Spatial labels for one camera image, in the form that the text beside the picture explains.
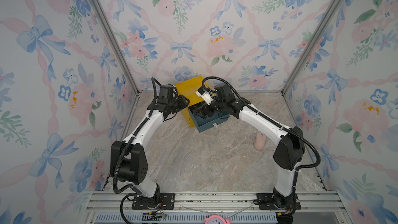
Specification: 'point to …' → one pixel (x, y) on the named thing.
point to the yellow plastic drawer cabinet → (188, 88)
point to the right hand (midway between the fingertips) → (200, 105)
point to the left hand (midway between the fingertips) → (189, 100)
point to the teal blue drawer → (211, 121)
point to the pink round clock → (216, 219)
